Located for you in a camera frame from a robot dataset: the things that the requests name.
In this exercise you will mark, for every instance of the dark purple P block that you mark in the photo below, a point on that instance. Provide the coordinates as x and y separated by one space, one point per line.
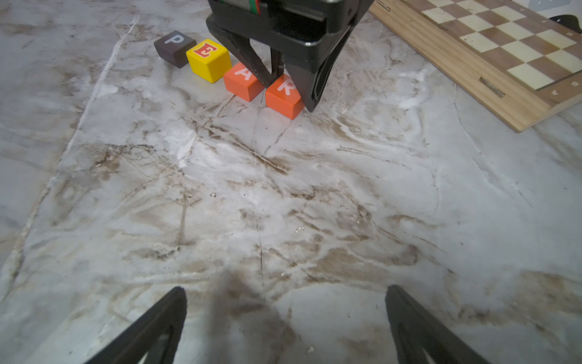
173 47

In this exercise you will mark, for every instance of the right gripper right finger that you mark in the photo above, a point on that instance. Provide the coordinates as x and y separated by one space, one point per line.
419 336

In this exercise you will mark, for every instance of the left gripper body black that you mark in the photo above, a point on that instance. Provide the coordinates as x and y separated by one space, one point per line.
282 25

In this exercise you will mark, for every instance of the wooden chess board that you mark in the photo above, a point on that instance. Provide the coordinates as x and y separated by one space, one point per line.
521 66

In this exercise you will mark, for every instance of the orange R block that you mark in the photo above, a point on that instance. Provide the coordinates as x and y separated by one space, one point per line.
283 97

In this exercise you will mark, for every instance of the orange A block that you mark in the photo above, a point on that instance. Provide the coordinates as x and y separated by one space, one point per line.
241 82

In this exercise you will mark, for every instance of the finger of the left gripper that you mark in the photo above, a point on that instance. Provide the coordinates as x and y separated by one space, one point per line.
310 64
241 48

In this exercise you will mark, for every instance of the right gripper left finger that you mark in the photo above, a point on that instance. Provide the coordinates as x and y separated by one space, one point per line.
154 337

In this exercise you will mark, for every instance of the red E block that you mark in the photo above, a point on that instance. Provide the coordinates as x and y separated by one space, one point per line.
209 60

